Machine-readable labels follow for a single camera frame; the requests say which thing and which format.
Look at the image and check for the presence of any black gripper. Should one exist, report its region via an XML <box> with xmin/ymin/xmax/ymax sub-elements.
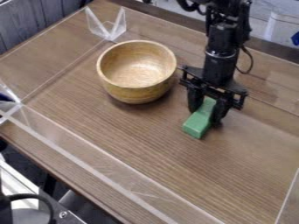
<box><xmin>181</xmin><ymin>66</ymin><xmax>249</xmax><ymax>127</ymax></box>

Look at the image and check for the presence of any green rectangular block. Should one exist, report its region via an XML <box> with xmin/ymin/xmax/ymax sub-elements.
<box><xmin>182</xmin><ymin>97</ymin><xmax>217</xmax><ymax>139</ymax></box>

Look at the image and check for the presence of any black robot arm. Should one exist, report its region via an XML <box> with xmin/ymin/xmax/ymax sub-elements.
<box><xmin>177</xmin><ymin>0</ymin><xmax>254</xmax><ymax>125</ymax></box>

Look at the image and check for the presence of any brown wooden bowl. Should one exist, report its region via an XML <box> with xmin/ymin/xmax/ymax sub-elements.
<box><xmin>97</xmin><ymin>39</ymin><xmax>178</xmax><ymax>104</ymax></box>

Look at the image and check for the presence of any white container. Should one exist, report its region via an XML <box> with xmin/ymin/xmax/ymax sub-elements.
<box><xmin>265</xmin><ymin>12</ymin><xmax>299</xmax><ymax>48</ymax></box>

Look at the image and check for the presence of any clear acrylic corner bracket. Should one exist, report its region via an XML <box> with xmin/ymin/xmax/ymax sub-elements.
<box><xmin>85</xmin><ymin>7</ymin><xmax>127</xmax><ymax>41</ymax></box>

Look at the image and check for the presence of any clear acrylic front wall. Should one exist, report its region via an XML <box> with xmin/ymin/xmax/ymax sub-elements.
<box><xmin>0</xmin><ymin>84</ymin><xmax>225</xmax><ymax>224</ymax></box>

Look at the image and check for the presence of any grey metal bracket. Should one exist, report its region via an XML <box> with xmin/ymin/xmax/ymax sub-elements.
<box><xmin>39</xmin><ymin>190</ymin><xmax>89</xmax><ymax>224</ymax></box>

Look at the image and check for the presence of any black cable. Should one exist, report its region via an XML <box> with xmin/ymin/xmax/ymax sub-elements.
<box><xmin>0</xmin><ymin>192</ymin><xmax>57</xmax><ymax>224</ymax></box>

